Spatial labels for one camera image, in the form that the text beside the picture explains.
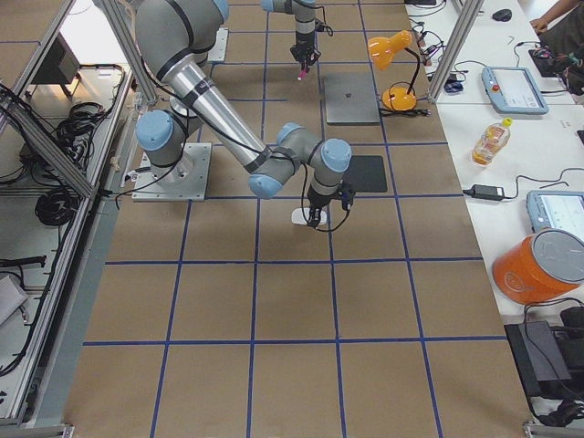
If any black power adapter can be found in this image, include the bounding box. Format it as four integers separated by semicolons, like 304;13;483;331
463;184;509;202

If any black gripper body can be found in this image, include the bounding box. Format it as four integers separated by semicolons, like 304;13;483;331
290;44;320;67
308;189;334;214

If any white computer mouse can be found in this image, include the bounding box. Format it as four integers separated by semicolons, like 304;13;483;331
291;207;328;225

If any orange bucket grey lid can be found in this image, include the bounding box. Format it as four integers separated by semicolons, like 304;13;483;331
492;228;583;304

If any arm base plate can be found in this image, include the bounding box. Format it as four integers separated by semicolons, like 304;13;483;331
208;27;229;63
131;142;212;203

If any orange desk lamp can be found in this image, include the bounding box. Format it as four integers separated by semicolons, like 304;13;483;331
367;30;420;113

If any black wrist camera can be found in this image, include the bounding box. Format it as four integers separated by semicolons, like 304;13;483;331
315;19;334;37
338;182;356;213

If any grey laptop notebook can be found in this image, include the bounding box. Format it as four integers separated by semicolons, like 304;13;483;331
323;72;381;125

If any black mousepad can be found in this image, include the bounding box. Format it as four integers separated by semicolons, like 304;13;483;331
343;155;388;193

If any blue teach pendant tablet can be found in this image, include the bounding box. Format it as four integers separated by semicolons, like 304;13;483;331
481;67;548;115

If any orange juice bottle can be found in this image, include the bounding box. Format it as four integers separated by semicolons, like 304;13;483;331
472;118;514;165

